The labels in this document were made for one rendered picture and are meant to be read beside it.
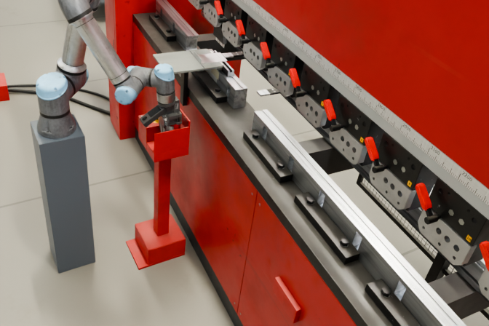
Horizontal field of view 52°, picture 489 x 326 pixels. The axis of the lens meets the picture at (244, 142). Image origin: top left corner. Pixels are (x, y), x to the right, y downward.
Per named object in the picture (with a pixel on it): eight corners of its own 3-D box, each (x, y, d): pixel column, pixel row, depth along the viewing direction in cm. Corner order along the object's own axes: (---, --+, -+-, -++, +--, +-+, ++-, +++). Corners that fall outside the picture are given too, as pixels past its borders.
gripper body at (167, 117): (182, 125, 215) (181, 101, 208) (163, 130, 212) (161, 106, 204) (175, 116, 220) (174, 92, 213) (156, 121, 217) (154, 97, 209)
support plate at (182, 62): (152, 56, 226) (152, 54, 225) (207, 50, 237) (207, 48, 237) (166, 75, 213) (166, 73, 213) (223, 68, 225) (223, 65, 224)
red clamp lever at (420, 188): (417, 183, 120) (430, 224, 118) (429, 180, 122) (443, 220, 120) (412, 185, 121) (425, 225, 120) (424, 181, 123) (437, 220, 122)
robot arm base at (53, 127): (41, 142, 202) (38, 121, 196) (33, 122, 212) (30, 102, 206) (80, 134, 209) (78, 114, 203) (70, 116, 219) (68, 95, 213)
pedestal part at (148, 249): (125, 242, 266) (125, 226, 259) (169, 229, 277) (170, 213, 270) (138, 270, 252) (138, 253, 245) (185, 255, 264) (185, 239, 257)
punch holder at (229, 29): (221, 33, 213) (224, -5, 203) (239, 32, 216) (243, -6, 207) (236, 49, 202) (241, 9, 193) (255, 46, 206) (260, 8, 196)
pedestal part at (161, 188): (153, 228, 260) (154, 143, 229) (164, 225, 263) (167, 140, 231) (157, 236, 256) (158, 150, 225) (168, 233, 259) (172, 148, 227)
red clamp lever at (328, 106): (323, 99, 148) (333, 130, 146) (335, 97, 150) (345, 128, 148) (320, 101, 149) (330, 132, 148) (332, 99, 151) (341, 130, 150)
